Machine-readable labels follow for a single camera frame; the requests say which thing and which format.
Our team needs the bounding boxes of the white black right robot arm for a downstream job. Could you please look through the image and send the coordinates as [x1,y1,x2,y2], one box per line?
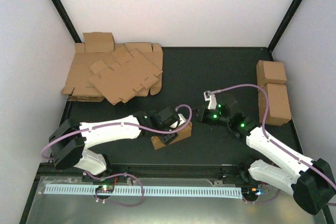
[193,98,335,215]

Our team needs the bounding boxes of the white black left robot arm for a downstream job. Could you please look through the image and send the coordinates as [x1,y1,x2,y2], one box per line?
[49,107,186,182]

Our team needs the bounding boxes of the folded cardboard box front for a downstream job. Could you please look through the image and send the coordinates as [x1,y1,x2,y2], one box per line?
[263,83,291,126]

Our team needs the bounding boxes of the small folded cardboard box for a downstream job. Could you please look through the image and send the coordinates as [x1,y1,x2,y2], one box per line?
[83,32,114,53]

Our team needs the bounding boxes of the loose top cardboard blank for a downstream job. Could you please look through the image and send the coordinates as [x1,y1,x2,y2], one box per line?
[89,46,163,105]

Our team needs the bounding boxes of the stack of flat cardboard blanks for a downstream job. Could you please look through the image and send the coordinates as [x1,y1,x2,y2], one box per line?
[61,42,163,105]

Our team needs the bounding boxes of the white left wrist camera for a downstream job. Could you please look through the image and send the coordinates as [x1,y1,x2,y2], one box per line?
[170,113,186,129]

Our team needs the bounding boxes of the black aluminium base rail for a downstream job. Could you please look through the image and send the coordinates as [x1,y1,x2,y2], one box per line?
[35,163,245,180]

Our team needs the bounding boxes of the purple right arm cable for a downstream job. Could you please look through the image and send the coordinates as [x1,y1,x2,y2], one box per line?
[209,83,336,205]

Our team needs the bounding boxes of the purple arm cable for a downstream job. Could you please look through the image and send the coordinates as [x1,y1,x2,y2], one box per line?
[41,104,193,182]
[209,83,336,205]

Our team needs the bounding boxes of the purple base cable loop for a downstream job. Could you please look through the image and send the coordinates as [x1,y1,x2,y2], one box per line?
[91,173,145,207]

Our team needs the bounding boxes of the metal base plate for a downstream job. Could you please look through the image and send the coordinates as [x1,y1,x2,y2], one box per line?
[25,177,327,223]

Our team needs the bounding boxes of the light blue slotted cable duct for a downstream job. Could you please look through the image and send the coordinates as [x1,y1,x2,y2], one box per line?
[43,184,243,199]

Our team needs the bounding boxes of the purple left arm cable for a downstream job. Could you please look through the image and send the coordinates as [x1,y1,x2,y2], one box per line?
[41,104,193,182]

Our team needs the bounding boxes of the black right corner frame post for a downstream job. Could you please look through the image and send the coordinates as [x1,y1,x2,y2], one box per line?
[267,0,303,53]

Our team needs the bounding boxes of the black corner frame post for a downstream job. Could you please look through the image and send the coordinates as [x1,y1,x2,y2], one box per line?
[267,0,303,53]
[51,0,82,43]

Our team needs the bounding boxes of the black left corner frame post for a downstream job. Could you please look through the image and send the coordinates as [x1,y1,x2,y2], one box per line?
[51,0,82,43]

